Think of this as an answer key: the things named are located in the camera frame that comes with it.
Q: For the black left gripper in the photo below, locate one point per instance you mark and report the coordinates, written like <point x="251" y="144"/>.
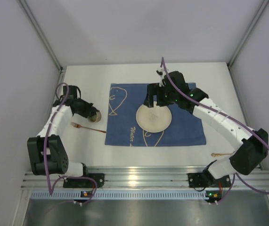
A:
<point x="90" y="112"/>

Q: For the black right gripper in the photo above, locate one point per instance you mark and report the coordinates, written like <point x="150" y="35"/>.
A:
<point x="157" y="94"/>

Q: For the copper fork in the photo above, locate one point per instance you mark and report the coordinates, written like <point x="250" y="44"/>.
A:
<point x="78" y="126"/>

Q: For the small glass cup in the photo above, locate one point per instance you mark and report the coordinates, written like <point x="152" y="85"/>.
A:
<point x="95" y="117"/>

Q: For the cream ceramic plate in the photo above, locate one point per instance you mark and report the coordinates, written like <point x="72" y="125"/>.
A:
<point x="155" y="119"/>

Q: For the blue cloth placemat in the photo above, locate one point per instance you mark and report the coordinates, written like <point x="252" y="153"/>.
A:
<point x="123" y="129"/>

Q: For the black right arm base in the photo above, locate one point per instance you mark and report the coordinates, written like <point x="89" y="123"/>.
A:
<point x="197" y="180"/>

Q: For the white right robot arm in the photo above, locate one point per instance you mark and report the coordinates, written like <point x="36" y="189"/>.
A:
<point x="248" y="152"/>

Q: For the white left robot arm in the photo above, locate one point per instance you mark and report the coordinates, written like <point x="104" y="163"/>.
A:
<point x="47" y="153"/>

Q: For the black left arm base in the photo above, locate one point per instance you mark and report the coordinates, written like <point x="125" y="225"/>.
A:
<point x="95" y="180"/>

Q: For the gold spoon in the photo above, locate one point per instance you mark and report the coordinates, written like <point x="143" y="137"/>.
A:
<point x="219" y="154"/>

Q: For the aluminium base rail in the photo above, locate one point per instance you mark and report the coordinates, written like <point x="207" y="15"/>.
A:
<point x="164" y="177"/>

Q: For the slotted cable duct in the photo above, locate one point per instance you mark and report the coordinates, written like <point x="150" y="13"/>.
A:
<point x="126" y="195"/>

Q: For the left corner frame post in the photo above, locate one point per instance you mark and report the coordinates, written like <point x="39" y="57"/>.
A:
<point x="30" y="15"/>

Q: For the corner frame post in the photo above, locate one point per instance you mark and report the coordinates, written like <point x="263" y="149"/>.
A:
<point x="30" y="15"/>
<point x="248" y="32"/>

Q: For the right corner frame post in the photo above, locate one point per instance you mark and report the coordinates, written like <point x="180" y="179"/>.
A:
<point x="248" y="32"/>

